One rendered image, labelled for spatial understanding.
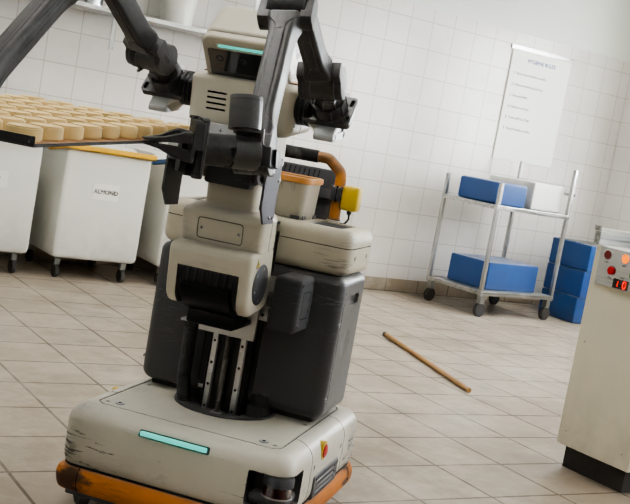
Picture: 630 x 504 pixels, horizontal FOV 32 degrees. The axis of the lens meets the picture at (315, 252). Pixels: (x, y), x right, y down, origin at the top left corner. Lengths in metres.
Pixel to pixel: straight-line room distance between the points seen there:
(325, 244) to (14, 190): 3.48
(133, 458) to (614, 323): 1.95
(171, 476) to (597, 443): 1.85
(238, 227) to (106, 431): 0.61
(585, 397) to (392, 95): 4.27
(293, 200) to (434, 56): 5.32
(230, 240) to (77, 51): 4.30
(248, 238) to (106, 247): 3.73
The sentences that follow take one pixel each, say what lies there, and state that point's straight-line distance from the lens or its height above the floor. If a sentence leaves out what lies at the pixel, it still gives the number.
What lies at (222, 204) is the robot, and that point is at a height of 0.84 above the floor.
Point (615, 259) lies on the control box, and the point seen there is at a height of 0.80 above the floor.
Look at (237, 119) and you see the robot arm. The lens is 1.87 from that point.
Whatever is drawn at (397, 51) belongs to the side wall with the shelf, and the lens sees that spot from 8.00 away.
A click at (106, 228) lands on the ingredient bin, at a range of 6.36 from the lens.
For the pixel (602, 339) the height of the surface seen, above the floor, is 0.51.
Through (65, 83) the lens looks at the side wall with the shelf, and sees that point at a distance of 6.88.
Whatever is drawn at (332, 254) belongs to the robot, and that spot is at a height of 0.75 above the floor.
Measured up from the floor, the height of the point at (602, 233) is 0.88.
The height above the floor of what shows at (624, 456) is 0.14.
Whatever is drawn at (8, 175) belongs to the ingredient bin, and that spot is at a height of 0.54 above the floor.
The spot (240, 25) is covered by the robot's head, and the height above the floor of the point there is 1.27.
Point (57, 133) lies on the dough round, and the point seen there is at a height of 0.99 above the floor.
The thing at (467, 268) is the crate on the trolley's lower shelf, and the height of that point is 0.30.
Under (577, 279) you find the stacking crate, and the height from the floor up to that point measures 0.33.
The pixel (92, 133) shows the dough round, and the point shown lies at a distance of 1.68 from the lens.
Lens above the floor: 1.05
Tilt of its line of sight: 6 degrees down
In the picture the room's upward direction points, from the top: 10 degrees clockwise
